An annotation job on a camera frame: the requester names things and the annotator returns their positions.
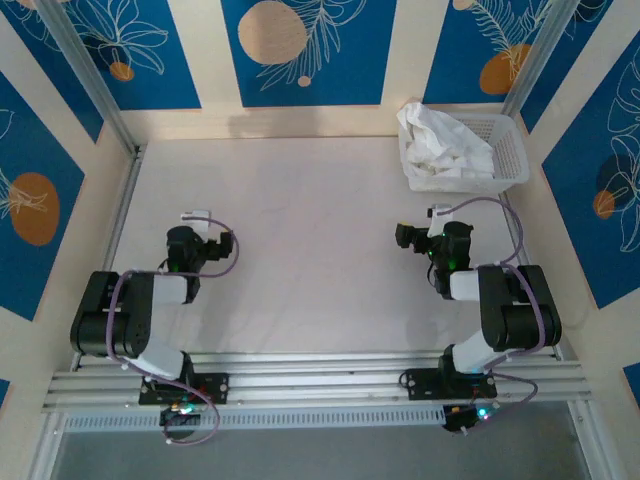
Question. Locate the blue floral wall panel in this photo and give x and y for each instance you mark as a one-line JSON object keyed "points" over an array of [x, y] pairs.
{"points": [[590, 200], [350, 75], [565, 75], [35, 140], [450, 65], [165, 80], [55, 85]]}

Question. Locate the white perforated plastic basket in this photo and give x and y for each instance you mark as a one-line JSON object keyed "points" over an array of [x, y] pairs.
{"points": [[510, 150]]}

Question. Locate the black controller board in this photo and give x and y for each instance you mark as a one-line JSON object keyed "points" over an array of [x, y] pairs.
{"points": [[177, 415], [462, 417]]}

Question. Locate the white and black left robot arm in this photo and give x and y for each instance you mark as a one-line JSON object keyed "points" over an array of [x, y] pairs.
{"points": [[110, 310]]}

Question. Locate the aluminium profile rail frame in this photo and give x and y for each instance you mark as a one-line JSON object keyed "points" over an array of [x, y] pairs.
{"points": [[310, 380]]}

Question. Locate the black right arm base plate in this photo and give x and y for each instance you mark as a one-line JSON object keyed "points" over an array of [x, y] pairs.
{"points": [[420, 385]]}

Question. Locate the aluminium frame post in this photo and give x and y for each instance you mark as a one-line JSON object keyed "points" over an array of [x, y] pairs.
{"points": [[90, 70], [542, 50]]}

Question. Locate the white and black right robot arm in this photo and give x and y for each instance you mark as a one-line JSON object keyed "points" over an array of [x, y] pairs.
{"points": [[520, 310]]}

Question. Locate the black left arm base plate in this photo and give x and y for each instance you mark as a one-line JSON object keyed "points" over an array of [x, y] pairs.
{"points": [[215, 387]]}

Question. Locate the white t-shirt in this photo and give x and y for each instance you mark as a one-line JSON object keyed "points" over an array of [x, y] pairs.
{"points": [[440, 145]]}

